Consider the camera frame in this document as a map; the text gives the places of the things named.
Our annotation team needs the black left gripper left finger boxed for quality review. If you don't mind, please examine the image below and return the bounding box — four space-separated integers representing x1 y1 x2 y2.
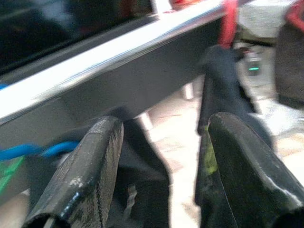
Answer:
23 115 124 228

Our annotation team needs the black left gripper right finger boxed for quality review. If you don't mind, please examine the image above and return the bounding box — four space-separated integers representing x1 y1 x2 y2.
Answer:
194 112 304 228

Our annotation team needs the green hanger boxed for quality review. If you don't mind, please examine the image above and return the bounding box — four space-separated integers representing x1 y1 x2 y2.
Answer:
0 156 24 190

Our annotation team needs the blue hanger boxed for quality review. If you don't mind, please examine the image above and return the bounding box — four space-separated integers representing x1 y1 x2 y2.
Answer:
0 83 80 162

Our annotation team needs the red plastic hanger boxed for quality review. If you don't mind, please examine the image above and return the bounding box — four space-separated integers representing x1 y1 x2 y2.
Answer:
219 0 239 48

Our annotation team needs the black logo T-shirt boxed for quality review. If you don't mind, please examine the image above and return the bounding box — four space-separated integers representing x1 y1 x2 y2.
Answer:
118 45 274 228

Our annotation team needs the black TV cabinet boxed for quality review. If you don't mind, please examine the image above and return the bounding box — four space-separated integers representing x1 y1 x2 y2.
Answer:
0 14 226 157

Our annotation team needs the small device with green light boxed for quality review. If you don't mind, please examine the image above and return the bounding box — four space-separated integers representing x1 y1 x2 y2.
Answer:
244 49 262 76

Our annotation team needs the dark brown sofa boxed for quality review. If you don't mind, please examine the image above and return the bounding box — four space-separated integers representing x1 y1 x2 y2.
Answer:
275 21 304 107

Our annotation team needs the silver clothes rack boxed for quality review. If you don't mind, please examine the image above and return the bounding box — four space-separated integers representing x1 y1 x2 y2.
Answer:
0 4 228 122

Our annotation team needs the black television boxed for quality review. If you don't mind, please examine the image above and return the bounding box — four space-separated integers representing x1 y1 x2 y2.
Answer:
0 0 155 74

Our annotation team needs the lace covered side table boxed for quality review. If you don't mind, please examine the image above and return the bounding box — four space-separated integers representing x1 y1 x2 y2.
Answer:
237 0 289 46

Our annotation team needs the red cushion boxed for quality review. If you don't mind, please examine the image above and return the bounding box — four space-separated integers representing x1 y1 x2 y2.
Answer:
284 2 304 29

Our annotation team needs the white pink tissue box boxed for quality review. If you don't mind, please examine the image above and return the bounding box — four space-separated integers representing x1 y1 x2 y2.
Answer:
152 0 173 15

